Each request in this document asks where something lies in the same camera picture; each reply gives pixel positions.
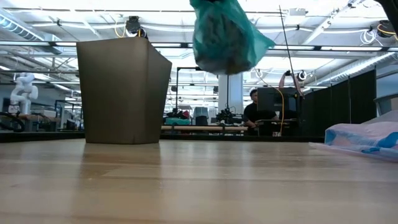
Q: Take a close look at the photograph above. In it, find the black tabletop robot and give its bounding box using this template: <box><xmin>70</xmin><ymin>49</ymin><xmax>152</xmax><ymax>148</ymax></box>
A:
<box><xmin>215</xmin><ymin>106</ymin><xmax>244</xmax><ymax>126</ymax></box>

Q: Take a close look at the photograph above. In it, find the black gantry frame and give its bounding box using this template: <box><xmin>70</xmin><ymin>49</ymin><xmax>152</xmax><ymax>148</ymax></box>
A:
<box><xmin>175</xmin><ymin>66</ymin><xmax>230</xmax><ymax>110</ymax></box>

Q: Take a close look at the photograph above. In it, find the person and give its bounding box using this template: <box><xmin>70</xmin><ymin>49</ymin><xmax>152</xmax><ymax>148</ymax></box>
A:
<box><xmin>241</xmin><ymin>88</ymin><xmax>280</xmax><ymax>136</ymax></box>

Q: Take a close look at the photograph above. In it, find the long wooden table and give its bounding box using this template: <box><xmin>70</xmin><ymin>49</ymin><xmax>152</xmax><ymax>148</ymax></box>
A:
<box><xmin>160</xmin><ymin>124</ymin><xmax>249</xmax><ymax>132</ymax></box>

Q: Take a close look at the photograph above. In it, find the black room divider panel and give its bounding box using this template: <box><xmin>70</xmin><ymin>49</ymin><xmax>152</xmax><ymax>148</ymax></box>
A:
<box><xmin>298</xmin><ymin>68</ymin><xmax>377</xmax><ymax>138</ymax></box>

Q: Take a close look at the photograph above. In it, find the thin black pole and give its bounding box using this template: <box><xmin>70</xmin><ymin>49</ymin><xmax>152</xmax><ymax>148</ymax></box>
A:
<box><xmin>278</xmin><ymin>4</ymin><xmax>302</xmax><ymax>93</ymax></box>

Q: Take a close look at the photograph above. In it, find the yellow cable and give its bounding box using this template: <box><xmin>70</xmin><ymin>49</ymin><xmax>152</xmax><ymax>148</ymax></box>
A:
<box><xmin>253</xmin><ymin>67</ymin><xmax>286</xmax><ymax>137</ymax></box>

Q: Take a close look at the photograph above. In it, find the grey plastic container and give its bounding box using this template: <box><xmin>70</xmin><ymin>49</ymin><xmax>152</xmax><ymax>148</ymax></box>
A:
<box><xmin>192</xmin><ymin>106</ymin><xmax>210</xmax><ymax>126</ymax></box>

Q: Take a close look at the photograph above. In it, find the teal trash bag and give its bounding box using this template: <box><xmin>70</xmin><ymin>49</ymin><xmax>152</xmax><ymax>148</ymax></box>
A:
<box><xmin>189</xmin><ymin>0</ymin><xmax>276</xmax><ymax>76</ymax></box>

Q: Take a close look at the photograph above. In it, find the black aluminium table frame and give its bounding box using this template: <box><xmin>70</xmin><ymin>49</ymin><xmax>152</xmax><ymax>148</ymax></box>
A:
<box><xmin>0</xmin><ymin>130</ymin><xmax>326</xmax><ymax>144</ymax></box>

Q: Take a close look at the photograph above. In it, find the pink drawstring trash bag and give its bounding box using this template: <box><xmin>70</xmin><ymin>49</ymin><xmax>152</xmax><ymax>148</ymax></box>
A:
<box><xmin>308</xmin><ymin>120</ymin><xmax>398</xmax><ymax>163</ymax></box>

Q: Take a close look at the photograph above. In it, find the black ceiling cable reel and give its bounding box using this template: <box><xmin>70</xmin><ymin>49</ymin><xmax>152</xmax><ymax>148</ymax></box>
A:
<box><xmin>371</xmin><ymin>19</ymin><xmax>398</xmax><ymax>40</ymax></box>
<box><xmin>126</xmin><ymin>15</ymin><xmax>149</xmax><ymax>40</ymax></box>

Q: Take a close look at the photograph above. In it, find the black monitor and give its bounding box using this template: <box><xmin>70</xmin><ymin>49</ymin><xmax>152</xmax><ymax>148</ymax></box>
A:
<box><xmin>256</xmin><ymin>86</ymin><xmax>300</xmax><ymax>121</ymax></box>

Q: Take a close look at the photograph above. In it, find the teal plastic tub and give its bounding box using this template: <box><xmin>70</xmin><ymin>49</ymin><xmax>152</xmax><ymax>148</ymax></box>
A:
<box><xmin>164</xmin><ymin>117</ymin><xmax>192</xmax><ymax>126</ymax></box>

